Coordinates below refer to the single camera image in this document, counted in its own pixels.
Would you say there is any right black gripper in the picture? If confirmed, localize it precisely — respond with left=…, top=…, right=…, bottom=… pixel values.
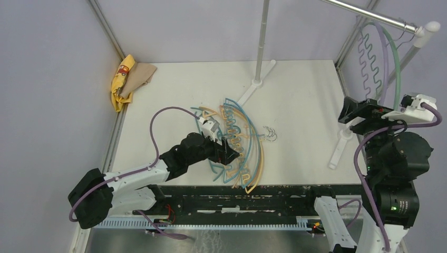
left=339, top=94, right=419, bottom=173

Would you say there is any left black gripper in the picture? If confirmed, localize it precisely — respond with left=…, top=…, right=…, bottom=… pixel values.
left=187, top=131, right=239, bottom=166

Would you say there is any purple wavy hanger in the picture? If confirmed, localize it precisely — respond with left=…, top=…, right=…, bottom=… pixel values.
left=357, top=21, right=403, bottom=109

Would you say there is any green wavy hanger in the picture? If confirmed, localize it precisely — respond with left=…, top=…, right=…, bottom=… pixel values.
left=358, top=22, right=404, bottom=110

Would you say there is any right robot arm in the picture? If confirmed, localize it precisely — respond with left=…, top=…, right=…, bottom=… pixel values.
left=304, top=94, right=442, bottom=252

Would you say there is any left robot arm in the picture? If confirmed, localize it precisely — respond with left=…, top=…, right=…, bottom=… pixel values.
left=67, top=133, right=240, bottom=229

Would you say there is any orange wavy hanger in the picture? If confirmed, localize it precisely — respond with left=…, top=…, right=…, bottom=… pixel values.
left=220, top=102, right=258, bottom=188

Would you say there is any yellow wavy hanger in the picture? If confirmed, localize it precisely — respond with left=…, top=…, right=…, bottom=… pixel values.
left=232, top=108, right=265, bottom=194

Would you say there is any peach plastic hanger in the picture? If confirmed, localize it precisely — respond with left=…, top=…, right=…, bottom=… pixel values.
left=195, top=106, right=239, bottom=183

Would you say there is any white garment rack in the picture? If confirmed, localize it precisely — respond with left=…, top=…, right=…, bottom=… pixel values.
left=241, top=0, right=442, bottom=170

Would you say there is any beige cloth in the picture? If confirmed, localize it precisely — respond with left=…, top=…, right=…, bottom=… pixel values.
left=119, top=63, right=157, bottom=99

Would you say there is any yellow patterned cloth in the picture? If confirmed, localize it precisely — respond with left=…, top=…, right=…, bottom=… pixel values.
left=110, top=54, right=136, bottom=113

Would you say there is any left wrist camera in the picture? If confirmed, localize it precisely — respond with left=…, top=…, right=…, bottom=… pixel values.
left=198, top=117, right=219, bottom=141

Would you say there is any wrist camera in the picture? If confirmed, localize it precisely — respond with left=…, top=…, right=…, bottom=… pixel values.
left=198, top=117, right=219, bottom=141
left=381, top=94, right=437, bottom=124

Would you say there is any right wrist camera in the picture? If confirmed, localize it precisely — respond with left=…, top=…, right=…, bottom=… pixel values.
left=381, top=94, right=437, bottom=124

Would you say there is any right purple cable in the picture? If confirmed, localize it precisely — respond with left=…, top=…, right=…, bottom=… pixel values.
left=337, top=102, right=443, bottom=253

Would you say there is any purple cable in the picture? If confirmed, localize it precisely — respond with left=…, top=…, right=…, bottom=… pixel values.
left=68, top=106, right=207, bottom=223
left=337, top=102, right=443, bottom=253

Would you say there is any white cable duct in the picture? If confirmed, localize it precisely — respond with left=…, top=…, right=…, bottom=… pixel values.
left=91, top=218, right=312, bottom=231

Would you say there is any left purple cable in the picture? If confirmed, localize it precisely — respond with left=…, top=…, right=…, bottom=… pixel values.
left=68, top=106, right=207, bottom=223

